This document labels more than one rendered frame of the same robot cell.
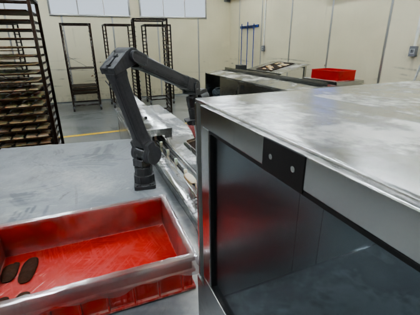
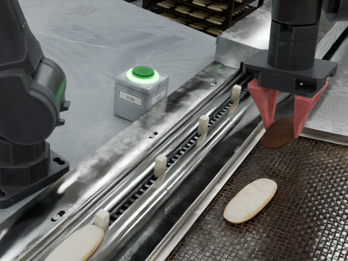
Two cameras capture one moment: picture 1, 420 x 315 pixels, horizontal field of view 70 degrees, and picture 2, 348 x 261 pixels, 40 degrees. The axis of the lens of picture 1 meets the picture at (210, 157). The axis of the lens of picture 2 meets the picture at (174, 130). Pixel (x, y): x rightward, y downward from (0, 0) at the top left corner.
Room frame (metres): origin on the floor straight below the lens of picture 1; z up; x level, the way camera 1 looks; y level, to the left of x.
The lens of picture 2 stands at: (0.94, -0.26, 1.28)
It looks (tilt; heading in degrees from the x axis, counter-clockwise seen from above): 33 degrees down; 48
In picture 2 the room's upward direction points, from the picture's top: 8 degrees clockwise
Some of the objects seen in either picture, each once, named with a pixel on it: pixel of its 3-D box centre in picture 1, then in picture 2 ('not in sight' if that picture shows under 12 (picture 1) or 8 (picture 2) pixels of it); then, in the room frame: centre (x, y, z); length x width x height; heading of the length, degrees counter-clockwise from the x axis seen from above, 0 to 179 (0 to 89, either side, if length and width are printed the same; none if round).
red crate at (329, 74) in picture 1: (332, 74); not in sight; (4.52, -1.81, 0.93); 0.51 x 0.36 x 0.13; 27
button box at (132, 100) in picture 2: not in sight; (141, 103); (1.40, 0.34, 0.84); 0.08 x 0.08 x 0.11; 23
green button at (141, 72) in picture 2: not in sight; (143, 74); (1.39, 0.34, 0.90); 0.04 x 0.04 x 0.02
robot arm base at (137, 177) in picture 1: (144, 174); (18, 153); (1.14, 0.28, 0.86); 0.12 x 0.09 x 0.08; 13
